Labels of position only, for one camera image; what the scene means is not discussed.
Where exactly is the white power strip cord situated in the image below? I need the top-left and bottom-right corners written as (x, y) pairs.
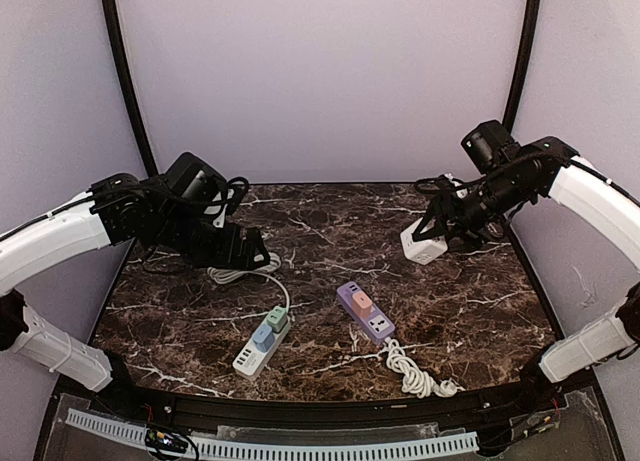
top-left (207, 258), bottom-right (293, 322)

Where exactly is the white cube socket adapter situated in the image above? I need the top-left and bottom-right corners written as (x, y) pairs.
top-left (400, 221), bottom-right (448, 266)

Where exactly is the green plug adapter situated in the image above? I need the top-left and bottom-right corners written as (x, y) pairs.
top-left (266, 306), bottom-right (289, 334)

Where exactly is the blue plug adapter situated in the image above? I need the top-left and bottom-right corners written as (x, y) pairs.
top-left (252, 324), bottom-right (275, 353)

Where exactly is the pink plug adapter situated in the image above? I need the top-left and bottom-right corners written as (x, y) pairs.
top-left (352, 291), bottom-right (373, 320)

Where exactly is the purple power strip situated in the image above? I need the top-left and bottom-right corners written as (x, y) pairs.
top-left (336, 281), bottom-right (396, 345)

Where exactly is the white cord with plug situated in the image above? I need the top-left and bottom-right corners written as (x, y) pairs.
top-left (383, 339), bottom-right (464, 400)

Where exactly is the white power strip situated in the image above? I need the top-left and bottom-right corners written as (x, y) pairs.
top-left (232, 317), bottom-right (291, 381)

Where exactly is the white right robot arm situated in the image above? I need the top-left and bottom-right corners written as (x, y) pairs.
top-left (400, 124), bottom-right (639, 385)

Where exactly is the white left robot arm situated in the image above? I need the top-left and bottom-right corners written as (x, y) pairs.
top-left (1, 170), bottom-right (271, 392)

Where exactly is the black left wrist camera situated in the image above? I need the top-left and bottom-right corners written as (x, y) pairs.
top-left (163, 152), bottom-right (250, 228)

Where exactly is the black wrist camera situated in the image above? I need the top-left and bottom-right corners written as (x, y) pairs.
top-left (461, 120), bottom-right (517, 174)
top-left (163, 152), bottom-right (250, 228)

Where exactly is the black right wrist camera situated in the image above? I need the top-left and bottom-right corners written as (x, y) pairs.
top-left (461, 120), bottom-right (517, 174)

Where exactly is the black front table rail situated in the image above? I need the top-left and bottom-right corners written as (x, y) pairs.
top-left (91, 383), bottom-right (569, 434)

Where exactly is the white slotted cable duct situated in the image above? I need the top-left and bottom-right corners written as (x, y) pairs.
top-left (65, 408), bottom-right (479, 460)

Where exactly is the black frame post left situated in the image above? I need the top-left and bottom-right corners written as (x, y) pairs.
top-left (101, 0), bottom-right (159, 176)

